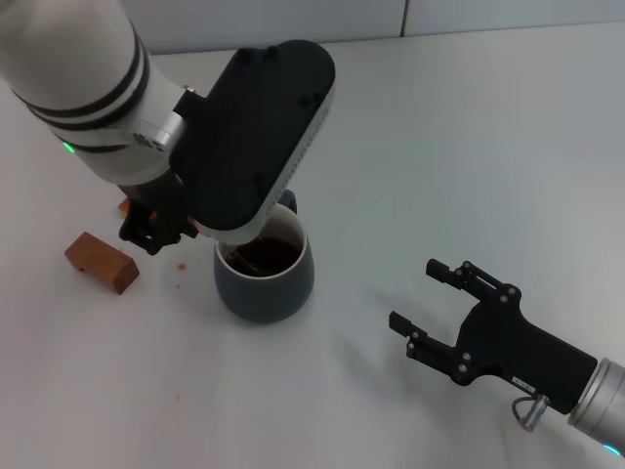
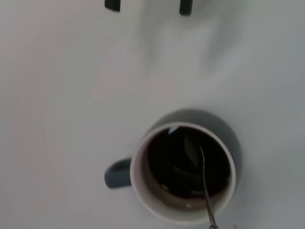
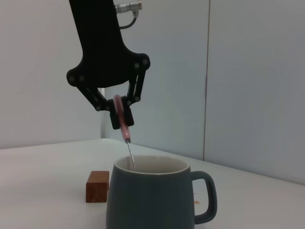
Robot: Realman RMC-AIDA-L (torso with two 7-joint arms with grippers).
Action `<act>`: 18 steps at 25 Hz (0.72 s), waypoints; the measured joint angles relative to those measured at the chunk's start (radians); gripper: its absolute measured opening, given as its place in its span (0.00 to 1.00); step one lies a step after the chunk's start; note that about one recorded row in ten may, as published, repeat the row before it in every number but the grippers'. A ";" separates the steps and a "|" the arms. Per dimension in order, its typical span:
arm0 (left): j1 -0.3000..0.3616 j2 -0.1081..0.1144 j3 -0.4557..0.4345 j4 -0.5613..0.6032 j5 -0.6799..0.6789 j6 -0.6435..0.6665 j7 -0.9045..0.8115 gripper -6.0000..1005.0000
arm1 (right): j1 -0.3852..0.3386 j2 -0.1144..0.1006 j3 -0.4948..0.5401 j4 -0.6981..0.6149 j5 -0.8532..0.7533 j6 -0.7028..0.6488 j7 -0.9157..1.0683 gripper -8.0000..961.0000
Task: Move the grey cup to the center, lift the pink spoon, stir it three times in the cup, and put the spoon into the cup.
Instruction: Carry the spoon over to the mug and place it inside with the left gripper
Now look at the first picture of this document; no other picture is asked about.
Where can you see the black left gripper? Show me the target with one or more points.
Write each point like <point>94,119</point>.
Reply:
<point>156,215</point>

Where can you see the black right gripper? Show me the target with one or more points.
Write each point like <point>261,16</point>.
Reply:
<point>522,347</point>

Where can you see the grey ceramic cup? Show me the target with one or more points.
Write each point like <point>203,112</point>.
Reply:
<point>263,298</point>

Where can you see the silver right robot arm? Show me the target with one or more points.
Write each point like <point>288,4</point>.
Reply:
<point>605,396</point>

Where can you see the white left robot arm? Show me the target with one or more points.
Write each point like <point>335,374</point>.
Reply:
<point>63,58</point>

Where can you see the flat orange wooden block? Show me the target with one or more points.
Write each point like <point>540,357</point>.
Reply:
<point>123,207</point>

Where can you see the notched brown wooden block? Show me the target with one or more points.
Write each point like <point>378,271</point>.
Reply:
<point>114,273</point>

